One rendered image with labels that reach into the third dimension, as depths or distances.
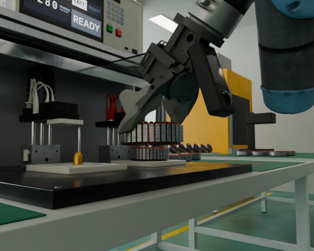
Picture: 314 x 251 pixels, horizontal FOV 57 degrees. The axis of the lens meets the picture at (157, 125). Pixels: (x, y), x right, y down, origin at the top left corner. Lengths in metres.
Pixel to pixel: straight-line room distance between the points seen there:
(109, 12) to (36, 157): 0.50
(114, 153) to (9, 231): 0.62
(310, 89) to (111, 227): 0.31
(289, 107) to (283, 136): 5.46
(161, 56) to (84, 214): 0.26
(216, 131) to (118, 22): 3.46
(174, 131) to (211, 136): 3.88
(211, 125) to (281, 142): 1.93
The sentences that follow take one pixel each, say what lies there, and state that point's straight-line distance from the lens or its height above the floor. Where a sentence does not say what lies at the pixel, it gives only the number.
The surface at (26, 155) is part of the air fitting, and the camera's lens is 0.73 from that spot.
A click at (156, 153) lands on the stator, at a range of 0.77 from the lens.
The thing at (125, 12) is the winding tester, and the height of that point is 1.26.
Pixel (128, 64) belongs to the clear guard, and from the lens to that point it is 0.88.
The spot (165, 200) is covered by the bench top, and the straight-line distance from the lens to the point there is 0.45.
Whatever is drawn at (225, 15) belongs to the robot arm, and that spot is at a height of 1.00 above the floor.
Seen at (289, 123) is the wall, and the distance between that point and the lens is 5.88.
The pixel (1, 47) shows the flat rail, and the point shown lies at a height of 1.03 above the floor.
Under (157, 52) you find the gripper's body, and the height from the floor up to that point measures 0.97.
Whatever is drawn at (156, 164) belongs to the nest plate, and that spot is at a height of 0.78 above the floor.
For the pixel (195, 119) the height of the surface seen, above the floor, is 1.24.
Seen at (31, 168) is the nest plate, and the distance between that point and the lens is 0.66.
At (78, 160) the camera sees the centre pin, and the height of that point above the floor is 0.79.
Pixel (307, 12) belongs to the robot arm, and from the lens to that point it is 0.36.
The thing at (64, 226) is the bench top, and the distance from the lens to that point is 0.33.
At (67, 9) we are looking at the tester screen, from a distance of 0.87.
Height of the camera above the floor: 0.82
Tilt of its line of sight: 4 degrees up
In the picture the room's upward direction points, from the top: straight up
